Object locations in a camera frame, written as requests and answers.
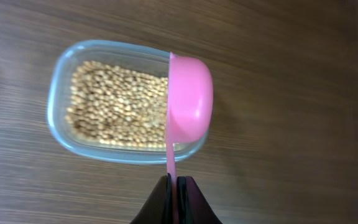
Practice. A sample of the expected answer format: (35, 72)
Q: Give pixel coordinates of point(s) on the clear plastic container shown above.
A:
(129, 56)

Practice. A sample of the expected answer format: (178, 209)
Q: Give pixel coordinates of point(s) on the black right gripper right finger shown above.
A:
(193, 208)

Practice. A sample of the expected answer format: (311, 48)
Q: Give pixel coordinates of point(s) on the pink plastic measuring scoop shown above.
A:
(189, 108)

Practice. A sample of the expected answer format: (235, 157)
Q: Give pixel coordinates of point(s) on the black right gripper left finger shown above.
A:
(158, 207)

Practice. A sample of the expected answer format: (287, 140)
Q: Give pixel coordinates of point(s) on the pile of soybeans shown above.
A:
(117, 106)

